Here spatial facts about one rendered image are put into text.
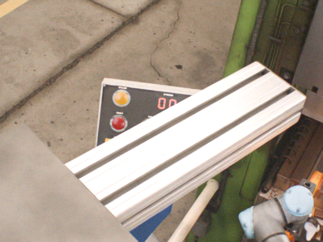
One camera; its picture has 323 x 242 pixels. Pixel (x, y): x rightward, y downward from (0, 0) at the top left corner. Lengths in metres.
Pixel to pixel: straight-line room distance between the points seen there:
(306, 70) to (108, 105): 0.65
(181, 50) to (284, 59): 2.17
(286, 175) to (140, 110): 0.55
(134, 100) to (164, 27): 2.34
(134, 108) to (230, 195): 0.69
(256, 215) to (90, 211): 1.01
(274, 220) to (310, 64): 0.49
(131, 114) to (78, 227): 1.44
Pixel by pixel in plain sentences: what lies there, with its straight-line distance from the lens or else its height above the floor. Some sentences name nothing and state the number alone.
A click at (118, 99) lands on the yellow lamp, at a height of 1.16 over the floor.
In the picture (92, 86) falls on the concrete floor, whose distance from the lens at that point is 3.83.
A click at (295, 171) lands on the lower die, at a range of 2.18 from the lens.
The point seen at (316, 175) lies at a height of 1.01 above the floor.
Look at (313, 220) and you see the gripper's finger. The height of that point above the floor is 1.15.
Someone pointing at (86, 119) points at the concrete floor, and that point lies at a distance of 3.62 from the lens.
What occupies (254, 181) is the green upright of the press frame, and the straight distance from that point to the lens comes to 2.45.
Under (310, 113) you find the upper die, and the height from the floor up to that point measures 1.29.
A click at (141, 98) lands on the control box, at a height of 1.17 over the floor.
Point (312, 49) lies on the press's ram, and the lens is 1.82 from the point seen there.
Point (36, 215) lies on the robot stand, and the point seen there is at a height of 2.03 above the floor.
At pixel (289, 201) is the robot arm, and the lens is 1.61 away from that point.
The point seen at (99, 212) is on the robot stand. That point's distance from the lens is 0.65.
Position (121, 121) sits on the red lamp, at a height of 1.10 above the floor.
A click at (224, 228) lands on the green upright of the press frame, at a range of 2.72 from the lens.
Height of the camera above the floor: 2.55
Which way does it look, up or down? 45 degrees down
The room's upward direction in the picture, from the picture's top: 8 degrees clockwise
